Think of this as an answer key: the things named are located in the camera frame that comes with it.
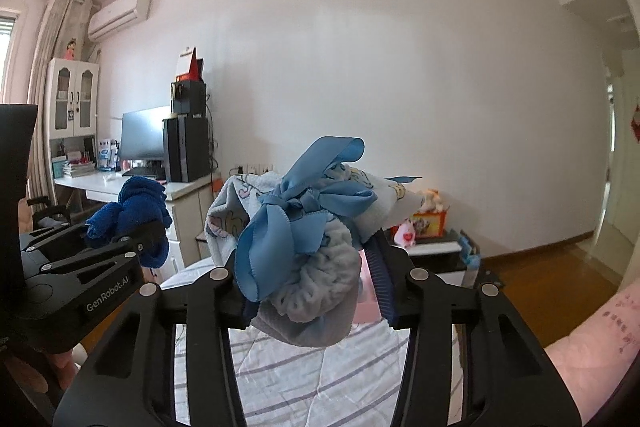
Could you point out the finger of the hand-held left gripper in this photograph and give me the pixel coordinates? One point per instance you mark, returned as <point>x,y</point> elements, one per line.
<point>55,243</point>
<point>100,254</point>

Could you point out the light blue bow headband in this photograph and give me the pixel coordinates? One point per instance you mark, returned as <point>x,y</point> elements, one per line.
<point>270,247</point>

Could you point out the pink heart plush toy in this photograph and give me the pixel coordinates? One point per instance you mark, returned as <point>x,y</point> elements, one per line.
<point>404,234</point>

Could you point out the cream plush toy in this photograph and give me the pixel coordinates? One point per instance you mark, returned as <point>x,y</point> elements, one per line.
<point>431,202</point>

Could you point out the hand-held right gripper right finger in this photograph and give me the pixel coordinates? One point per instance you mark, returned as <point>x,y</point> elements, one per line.
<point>382,279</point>

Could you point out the white desk calendar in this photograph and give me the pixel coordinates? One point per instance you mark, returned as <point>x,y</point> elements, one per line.
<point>184,64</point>

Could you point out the black keyboard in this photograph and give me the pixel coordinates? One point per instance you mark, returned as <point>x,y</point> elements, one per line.
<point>145,172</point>

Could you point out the white glass-door cabinet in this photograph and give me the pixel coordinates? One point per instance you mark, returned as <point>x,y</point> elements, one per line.
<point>72,99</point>

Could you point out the red toy box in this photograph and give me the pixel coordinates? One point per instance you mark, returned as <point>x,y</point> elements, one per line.
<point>430,224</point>

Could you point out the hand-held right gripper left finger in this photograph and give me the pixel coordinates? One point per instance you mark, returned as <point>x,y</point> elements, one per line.
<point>220,302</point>

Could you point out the white desk with drawers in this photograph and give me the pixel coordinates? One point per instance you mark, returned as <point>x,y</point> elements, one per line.
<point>190,202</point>

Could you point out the blue and white box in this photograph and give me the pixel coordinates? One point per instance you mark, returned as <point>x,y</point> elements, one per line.
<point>107,154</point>

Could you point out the blue knitted scrunchie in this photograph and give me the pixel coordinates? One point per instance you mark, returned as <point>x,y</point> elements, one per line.
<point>132,207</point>

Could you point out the small doll figure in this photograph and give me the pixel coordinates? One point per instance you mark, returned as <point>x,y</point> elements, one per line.
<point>70,49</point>

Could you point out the black computer monitor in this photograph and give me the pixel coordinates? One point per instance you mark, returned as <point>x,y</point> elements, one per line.
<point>145,134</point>

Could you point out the white door frame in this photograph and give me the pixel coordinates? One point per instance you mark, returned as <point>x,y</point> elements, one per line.
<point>620,157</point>

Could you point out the black computer tower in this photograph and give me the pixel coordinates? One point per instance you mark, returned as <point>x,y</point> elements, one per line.
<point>187,152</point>

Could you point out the black box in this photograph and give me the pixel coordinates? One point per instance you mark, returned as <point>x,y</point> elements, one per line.
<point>190,99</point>

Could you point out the stack of books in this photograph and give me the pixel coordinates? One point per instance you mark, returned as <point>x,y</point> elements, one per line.
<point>77,170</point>

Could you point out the blue toy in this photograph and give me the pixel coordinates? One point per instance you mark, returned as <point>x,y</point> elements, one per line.
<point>469,252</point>

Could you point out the pale pink floral quilt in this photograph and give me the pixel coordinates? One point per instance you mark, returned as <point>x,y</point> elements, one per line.
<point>595,357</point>

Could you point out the black low bench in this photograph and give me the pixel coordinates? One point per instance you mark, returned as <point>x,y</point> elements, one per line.
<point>435,247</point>

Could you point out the red hanging decoration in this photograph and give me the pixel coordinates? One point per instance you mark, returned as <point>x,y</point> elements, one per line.
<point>636,123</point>

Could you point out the white air conditioner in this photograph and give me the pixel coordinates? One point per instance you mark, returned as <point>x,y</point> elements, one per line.
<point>120,14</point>

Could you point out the white printed towel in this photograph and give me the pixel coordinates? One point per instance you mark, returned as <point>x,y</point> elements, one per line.
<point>227,212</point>

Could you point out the window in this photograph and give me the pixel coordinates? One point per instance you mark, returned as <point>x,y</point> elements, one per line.
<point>7,57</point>

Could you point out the person's left hand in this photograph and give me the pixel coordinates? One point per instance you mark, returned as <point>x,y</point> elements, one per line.
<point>65,364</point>

